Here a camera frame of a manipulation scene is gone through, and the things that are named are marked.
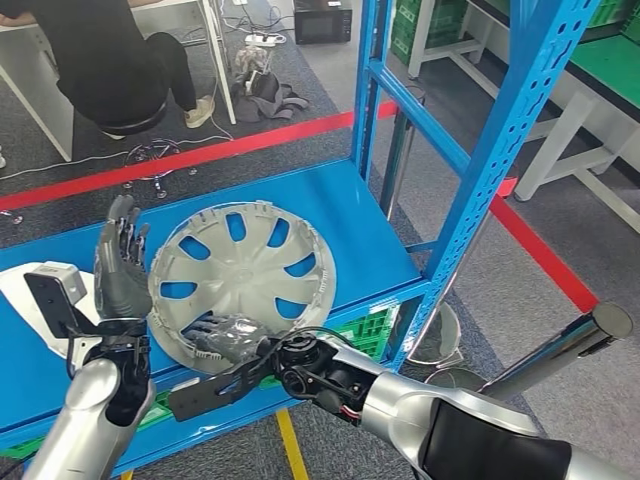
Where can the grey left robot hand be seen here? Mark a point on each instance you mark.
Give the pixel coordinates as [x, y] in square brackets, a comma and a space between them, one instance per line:
[122, 285]

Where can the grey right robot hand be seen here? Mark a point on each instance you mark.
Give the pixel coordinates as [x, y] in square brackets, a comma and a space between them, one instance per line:
[230, 338]

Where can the silver wheel hubcap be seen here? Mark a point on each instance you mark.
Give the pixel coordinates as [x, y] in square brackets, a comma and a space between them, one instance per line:
[240, 278]

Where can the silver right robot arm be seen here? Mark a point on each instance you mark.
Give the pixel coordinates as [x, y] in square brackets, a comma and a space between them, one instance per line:
[450, 424]

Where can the white plastic cover part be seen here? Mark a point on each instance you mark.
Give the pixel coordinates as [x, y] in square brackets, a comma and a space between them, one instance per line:
[12, 298]

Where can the blue metal shelf rack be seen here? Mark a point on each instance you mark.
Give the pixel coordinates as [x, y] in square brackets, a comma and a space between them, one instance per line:
[340, 232]

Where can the green crates on workbench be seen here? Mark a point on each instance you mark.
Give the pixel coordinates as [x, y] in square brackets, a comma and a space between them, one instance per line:
[612, 13]

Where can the chrome chair base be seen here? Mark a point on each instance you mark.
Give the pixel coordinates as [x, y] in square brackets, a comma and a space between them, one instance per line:
[17, 218]
[160, 193]

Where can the green plastic crate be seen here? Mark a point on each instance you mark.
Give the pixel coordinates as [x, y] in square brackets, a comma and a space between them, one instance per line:
[370, 331]
[155, 411]

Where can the yellow floor tape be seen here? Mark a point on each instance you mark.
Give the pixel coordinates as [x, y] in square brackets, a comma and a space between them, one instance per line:
[292, 444]

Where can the black round stool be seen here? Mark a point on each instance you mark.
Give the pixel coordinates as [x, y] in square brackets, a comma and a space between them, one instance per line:
[140, 124]

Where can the seated person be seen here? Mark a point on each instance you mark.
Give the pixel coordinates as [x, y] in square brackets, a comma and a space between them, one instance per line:
[105, 66]

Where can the dark bag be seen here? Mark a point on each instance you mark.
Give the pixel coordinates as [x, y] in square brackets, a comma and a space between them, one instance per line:
[265, 93]

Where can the crumpled patterned bag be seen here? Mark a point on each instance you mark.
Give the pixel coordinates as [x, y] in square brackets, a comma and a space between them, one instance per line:
[251, 60]

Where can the chrome stanchion with red head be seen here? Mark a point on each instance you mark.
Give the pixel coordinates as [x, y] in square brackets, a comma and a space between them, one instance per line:
[442, 331]

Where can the white power strip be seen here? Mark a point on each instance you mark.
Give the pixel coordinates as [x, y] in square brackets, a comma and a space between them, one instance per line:
[265, 40]

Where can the black microwave oven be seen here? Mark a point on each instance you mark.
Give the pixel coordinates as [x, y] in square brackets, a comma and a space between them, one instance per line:
[322, 23]

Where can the stacked green crates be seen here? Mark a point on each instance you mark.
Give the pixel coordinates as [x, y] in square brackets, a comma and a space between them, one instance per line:
[404, 33]

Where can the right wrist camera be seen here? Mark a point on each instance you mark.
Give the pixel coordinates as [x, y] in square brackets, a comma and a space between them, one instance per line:
[210, 394]

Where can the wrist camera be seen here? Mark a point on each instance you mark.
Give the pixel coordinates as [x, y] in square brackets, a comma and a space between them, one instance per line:
[50, 298]
[210, 394]

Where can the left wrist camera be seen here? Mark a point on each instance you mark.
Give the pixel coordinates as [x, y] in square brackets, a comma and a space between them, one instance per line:
[50, 298]

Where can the dark stanchion post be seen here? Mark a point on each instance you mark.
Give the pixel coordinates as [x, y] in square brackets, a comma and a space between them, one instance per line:
[395, 159]

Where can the chrome stanchion post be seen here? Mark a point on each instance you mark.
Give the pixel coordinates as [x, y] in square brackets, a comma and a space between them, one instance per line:
[550, 354]

